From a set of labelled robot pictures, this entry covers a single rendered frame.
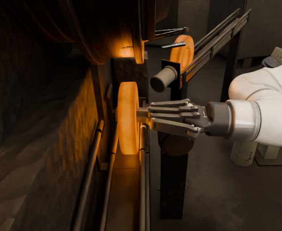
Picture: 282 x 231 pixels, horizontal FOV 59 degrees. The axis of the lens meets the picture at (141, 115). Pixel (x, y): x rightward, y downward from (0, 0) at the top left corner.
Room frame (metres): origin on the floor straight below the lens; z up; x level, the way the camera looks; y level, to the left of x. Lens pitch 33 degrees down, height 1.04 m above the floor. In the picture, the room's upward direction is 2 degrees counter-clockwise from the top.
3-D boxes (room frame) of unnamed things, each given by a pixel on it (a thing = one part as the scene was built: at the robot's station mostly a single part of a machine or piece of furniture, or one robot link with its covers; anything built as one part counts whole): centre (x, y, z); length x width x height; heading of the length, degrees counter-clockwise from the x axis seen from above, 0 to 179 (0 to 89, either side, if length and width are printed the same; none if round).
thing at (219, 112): (0.45, -0.14, 0.73); 0.09 x 0.08 x 0.07; 88
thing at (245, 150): (1.07, -0.58, 0.26); 0.12 x 0.12 x 0.52
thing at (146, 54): (0.69, 0.03, 0.68); 0.11 x 0.08 x 0.24; 88
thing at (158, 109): (0.47, -0.07, 0.74); 0.11 x 0.01 x 0.04; 86
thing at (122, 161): (0.48, 0.03, 0.66); 0.19 x 0.07 x 0.01; 178
